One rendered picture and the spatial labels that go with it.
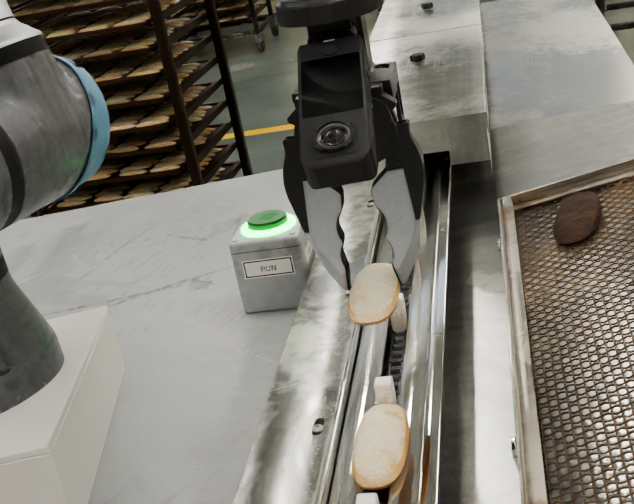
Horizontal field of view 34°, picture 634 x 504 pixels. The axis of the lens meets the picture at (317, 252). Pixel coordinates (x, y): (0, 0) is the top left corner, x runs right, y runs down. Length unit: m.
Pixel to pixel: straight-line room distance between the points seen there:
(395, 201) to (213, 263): 0.47
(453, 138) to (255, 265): 0.31
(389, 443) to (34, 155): 0.37
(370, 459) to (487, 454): 0.10
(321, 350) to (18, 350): 0.23
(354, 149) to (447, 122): 0.56
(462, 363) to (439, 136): 0.40
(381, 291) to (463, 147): 0.47
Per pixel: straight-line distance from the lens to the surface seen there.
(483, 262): 1.04
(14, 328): 0.82
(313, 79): 0.69
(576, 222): 0.88
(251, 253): 1.00
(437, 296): 0.89
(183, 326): 1.04
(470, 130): 1.19
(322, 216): 0.75
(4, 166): 0.84
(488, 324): 0.92
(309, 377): 0.80
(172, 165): 3.24
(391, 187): 0.73
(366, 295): 0.75
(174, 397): 0.91
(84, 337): 0.90
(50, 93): 0.89
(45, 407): 0.79
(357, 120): 0.66
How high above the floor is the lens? 1.24
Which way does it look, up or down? 22 degrees down
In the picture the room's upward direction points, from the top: 12 degrees counter-clockwise
